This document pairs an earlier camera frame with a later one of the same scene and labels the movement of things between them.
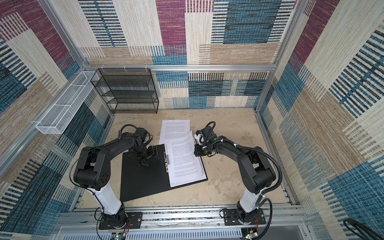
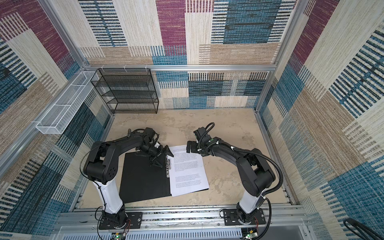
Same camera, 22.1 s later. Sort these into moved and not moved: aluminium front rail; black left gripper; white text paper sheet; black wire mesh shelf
Moved: black left gripper; white text paper sheet
Not moved: black wire mesh shelf; aluminium front rail
